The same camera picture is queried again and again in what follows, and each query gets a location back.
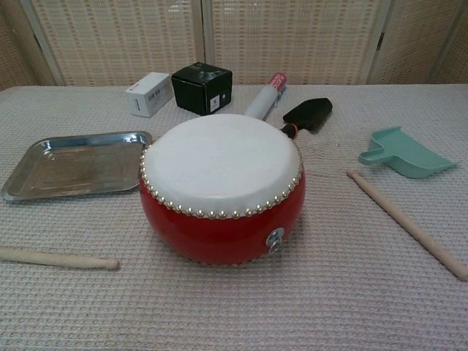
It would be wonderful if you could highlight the wooden drumstick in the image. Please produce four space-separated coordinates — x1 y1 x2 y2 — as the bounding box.
0 246 121 272
345 168 468 282

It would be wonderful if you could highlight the black garden trowel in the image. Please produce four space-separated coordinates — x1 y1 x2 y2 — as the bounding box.
279 97 334 141

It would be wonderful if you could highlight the beige woven tablecloth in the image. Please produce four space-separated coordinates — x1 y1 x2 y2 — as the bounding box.
0 84 468 351

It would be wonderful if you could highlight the teal plastic dustpan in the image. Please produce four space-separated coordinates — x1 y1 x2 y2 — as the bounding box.
357 126 460 180

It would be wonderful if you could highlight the white tube red cap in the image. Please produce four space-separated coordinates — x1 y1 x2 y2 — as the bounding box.
244 72 289 121

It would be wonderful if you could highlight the white cardboard box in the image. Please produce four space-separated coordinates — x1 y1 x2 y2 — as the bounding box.
124 71 173 118

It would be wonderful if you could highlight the black cardboard box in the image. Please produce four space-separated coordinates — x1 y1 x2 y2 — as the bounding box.
170 61 233 117

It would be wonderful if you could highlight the red drum with white skin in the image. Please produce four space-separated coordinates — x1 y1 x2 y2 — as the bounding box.
138 113 305 266

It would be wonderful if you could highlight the square stainless steel tray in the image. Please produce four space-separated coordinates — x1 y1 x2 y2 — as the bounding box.
1 130 154 203

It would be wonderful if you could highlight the woven folding screen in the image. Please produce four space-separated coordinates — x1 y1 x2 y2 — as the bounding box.
0 0 468 92

